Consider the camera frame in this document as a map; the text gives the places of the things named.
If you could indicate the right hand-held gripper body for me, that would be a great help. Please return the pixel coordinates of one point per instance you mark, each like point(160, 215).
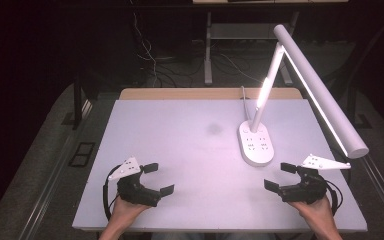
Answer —
point(308, 190)

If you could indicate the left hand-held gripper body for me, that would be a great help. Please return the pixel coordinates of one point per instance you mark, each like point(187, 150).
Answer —
point(136, 193)

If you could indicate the person's left hand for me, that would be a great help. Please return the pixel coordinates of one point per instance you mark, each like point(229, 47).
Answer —
point(125, 211)

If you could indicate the person's right hand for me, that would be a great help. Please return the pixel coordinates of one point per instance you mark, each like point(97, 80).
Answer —
point(318, 213)

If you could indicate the white desk lamp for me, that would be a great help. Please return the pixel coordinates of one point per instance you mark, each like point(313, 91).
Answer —
point(320, 96)

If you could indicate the dark metal stand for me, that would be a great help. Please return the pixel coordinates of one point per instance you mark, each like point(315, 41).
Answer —
point(77, 103)

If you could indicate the black rectangular floor frame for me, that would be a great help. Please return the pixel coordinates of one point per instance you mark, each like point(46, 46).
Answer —
point(81, 154)

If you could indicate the grey metal table frame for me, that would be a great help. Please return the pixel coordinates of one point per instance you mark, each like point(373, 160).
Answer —
point(208, 50)

